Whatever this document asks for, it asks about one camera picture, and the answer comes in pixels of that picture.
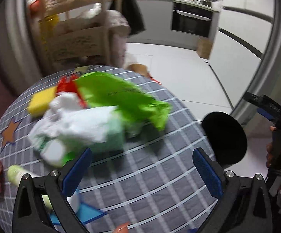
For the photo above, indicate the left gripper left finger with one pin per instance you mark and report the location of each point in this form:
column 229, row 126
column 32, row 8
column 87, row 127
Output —
column 29, row 212

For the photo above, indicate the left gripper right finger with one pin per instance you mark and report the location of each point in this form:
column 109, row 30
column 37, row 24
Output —
column 243, row 203

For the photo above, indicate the yellow ridged sponge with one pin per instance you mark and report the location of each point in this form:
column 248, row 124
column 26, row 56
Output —
column 40, row 101

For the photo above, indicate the red snack wrapper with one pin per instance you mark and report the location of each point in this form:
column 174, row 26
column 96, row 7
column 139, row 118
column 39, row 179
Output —
column 68, row 85

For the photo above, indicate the green plastic bag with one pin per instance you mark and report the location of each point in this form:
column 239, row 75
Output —
column 103, row 89

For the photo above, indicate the light green lotion tube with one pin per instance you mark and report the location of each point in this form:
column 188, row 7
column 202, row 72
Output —
column 15, row 174

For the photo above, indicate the white green bottle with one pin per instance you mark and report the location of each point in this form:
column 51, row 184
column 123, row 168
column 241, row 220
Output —
column 54, row 152

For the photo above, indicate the green white sponge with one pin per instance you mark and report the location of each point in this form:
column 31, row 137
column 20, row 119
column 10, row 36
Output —
column 102, row 136

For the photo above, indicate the person left hand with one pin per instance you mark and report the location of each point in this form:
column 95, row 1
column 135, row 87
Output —
column 123, row 228

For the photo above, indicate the black trash bin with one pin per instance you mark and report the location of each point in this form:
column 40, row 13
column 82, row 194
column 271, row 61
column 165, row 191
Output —
column 226, row 138

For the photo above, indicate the grey checked tablecloth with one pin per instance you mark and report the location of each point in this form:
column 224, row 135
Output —
column 152, row 183

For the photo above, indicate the cardboard box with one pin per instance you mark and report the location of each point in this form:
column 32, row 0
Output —
column 204, row 48

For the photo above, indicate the white refrigerator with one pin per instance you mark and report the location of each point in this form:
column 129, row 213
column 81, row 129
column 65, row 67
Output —
column 243, row 32

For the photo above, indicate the black built-in oven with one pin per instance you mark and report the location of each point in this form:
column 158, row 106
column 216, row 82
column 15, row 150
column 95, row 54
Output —
column 191, row 19

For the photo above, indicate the pink floral cloth bag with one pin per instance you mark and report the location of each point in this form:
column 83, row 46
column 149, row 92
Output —
column 117, row 38

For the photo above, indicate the beige plastic storage rack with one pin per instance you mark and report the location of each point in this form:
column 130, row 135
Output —
column 68, row 32

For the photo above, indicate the black hanging cloth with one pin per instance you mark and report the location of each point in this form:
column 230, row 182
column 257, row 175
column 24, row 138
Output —
column 128, row 21

